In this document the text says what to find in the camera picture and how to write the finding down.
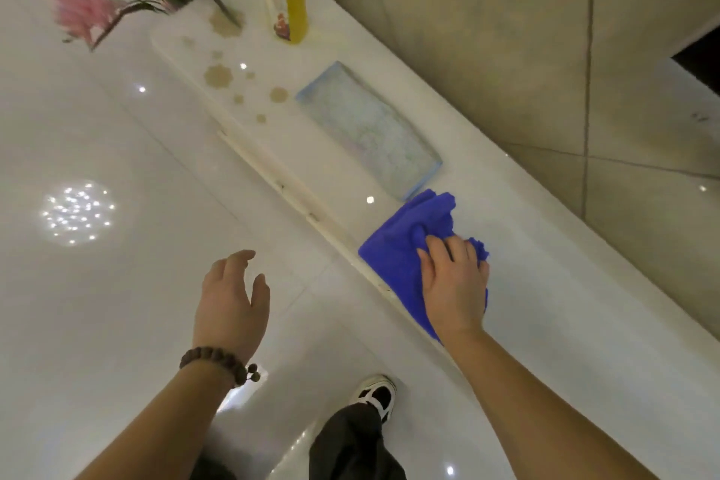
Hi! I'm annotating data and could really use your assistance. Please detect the pale blue folded cloth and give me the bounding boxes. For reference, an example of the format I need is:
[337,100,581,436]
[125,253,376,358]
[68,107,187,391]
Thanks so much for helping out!
[295,61,443,203]

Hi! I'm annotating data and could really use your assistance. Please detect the brown liquid spill spots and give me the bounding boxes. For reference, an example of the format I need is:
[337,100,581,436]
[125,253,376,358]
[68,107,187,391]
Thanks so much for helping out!
[180,10,291,126]

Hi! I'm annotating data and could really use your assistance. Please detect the person's right forearm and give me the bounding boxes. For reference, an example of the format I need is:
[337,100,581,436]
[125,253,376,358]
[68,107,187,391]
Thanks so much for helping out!
[441,330,660,480]

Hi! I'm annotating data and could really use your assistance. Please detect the black and white shoe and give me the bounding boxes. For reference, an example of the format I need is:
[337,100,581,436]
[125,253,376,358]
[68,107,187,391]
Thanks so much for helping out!
[348,374,398,425]

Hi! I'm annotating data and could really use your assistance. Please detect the person's left forearm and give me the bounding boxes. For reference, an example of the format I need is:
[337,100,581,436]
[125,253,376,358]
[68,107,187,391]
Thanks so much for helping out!
[73,347,252,480]

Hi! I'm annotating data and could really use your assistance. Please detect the brown wooden bead bracelet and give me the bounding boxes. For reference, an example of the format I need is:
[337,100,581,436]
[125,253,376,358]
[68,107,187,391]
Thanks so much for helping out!
[179,346,262,389]

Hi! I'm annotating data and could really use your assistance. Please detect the dark grey trousers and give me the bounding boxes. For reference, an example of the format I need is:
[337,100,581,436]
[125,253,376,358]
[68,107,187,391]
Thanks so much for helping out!
[188,403,407,480]

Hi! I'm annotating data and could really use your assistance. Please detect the person's left hand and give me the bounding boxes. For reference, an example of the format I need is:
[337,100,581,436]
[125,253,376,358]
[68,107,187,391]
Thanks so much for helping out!
[193,250,271,366]

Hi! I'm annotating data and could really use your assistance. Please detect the person's right hand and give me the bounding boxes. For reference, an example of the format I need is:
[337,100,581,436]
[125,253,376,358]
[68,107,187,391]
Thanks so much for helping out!
[417,235,491,346]

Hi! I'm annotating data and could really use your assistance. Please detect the blue microfibre cloth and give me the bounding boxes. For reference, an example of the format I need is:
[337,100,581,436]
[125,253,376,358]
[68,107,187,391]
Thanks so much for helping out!
[358,189,491,343]

